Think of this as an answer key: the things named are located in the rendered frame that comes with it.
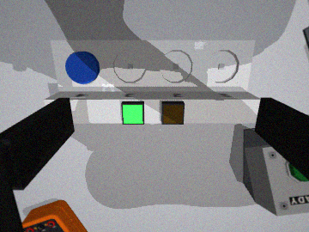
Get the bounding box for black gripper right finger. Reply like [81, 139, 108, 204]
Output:
[254, 98, 309, 180]

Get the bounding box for orange pocket multimeter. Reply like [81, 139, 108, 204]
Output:
[22, 200, 87, 232]

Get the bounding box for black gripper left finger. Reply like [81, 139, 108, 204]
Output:
[0, 98, 75, 232]

